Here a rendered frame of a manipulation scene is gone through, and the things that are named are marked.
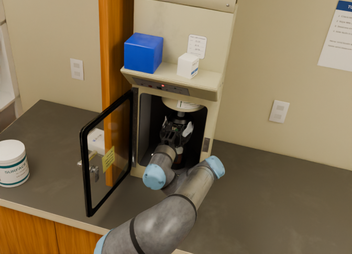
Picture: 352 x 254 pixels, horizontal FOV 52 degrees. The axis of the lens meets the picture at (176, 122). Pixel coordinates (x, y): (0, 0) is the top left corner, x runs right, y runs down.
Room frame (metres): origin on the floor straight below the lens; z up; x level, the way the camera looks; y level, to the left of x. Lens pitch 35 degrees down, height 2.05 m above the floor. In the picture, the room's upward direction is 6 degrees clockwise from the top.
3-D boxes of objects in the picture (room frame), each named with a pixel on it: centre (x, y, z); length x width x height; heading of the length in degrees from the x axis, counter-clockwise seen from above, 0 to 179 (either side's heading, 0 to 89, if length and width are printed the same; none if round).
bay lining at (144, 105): (1.24, -0.01, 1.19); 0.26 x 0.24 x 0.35; 78
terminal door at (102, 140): (0.99, 0.23, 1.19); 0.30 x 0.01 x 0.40; 158
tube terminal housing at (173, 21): (1.24, -0.01, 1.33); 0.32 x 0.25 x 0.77; 78
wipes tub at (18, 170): (1.07, 0.65, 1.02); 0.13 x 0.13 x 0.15
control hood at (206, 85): (1.06, 0.03, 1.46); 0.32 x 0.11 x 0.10; 78
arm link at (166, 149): (0.97, 0.03, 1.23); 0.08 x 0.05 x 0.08; 78
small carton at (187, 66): (1.05, -0.02, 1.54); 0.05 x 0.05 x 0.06; 64
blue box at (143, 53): (1.08, 0.13, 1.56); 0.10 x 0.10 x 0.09; 78
